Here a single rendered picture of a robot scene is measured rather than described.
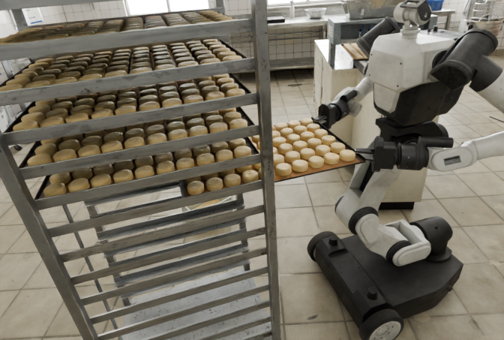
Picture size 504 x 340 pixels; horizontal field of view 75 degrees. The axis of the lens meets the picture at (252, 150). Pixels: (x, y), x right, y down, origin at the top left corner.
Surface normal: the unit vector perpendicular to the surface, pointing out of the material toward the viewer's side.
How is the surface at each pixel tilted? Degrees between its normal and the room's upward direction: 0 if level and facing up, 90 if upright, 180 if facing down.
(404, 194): 90
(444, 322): 0
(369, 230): 90
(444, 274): 0
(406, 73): 85
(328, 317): 0
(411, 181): 90
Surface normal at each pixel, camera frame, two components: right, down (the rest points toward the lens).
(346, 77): -0.07, 0.48
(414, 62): -0.48, 0.36
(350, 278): -0.07, -0.88
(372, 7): -0.03, 0.80
